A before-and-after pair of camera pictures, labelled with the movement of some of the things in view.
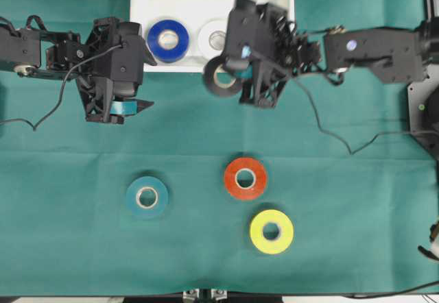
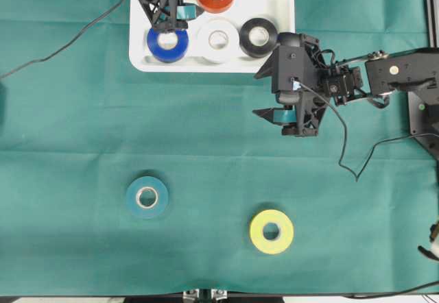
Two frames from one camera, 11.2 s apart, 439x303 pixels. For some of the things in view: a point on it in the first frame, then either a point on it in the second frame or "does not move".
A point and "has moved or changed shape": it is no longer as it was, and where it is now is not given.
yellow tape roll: (285, 235) does not move
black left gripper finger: (128, 107) -> (188, 11)
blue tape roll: (171, 55) does not move
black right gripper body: (263, 46) -> (326, 81)
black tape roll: (212, 70) has moved or changed shape
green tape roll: (153, 183) does not move
